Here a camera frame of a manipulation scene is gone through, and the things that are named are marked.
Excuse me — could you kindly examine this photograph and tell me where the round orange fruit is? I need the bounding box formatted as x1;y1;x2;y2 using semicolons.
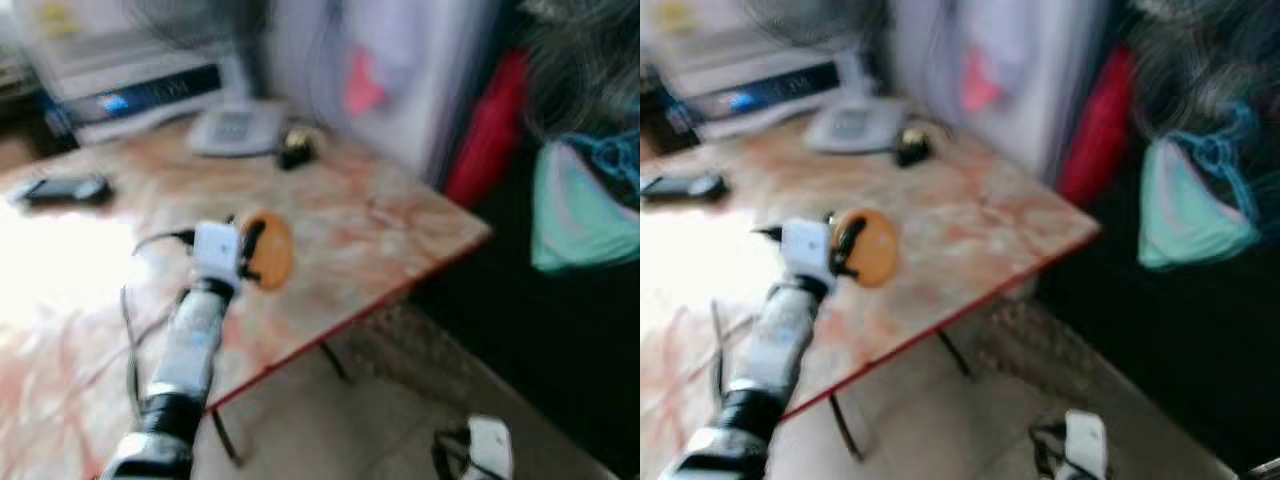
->
240;209;296;292
832;207;900;290

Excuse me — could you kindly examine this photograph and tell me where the small black gold object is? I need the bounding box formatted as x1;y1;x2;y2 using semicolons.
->
894;124;937;169
277;124;320;170

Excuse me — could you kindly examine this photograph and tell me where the brown floor mat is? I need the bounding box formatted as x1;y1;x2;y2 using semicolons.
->
965;295;1246;480
335;298;626;480

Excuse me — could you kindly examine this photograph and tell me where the grey digital scale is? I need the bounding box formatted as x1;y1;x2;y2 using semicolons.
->
804;99;907;157
187;99;287;159

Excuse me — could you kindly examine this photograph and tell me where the black table leg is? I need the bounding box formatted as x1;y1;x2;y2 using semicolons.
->
209;404;245;469
934;329;972;382
317;339;352;384
829;394;867;464

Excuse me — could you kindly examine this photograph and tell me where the black cabinet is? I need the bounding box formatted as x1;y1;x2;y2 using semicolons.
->
415;140;641;479
1035;140;1280;471

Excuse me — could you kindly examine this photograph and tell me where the black phone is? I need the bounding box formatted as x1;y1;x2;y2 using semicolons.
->
14;174;114;209
642;171;730;202

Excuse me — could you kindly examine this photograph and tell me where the white box with blue stripe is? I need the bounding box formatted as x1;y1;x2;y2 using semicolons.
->
648;28;873;143
38;28;253;147

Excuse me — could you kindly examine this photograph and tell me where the white cabinet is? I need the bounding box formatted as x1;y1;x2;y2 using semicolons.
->
264;0;503;187
884;0;1118;187

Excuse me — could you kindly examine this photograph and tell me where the red cloth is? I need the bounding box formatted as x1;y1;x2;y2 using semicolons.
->
1057;44;1142;210
444;49;532;210

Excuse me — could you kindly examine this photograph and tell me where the teal bag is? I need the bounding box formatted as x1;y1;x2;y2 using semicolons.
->
529;138;641;277
1137;134;1264;274

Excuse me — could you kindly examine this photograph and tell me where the yellow printed item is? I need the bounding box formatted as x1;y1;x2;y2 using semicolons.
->
34;0;87;42
655;0;701;39

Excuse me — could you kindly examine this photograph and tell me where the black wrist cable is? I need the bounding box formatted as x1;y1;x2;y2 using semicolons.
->
133;228;198;253

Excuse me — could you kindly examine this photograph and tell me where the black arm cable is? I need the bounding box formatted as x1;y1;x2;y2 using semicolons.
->
709;297;728;403
118;285;147;423

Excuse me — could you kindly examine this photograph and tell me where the black wire fan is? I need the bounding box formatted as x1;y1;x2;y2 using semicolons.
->
518;0;641;143
1128;0;1280;143

